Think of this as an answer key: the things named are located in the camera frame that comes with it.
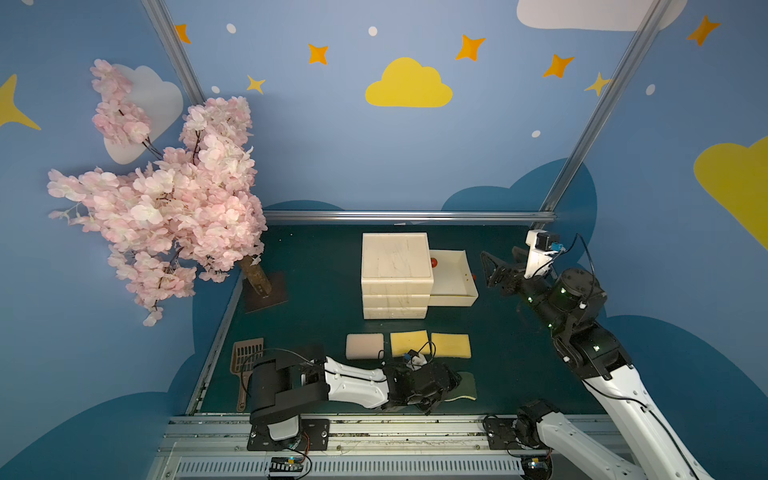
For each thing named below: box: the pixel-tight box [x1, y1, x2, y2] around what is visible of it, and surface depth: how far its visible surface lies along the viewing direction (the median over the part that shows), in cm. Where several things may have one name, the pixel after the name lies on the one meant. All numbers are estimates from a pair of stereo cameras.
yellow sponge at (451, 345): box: [431, 333, 471, 359], surface depth 90 cm
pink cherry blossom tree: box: [47, 60, 272, 327], surface depth 57 cm
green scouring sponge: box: [444, 372, 477, 402], surface depth 82 cm
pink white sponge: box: [346, 333, 385, 360], surface depth 90 cm
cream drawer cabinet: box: [361, 232, 434, 320], surface depth 86 cm
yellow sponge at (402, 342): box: [390, 330, 430, 358], surface depth 92 cm
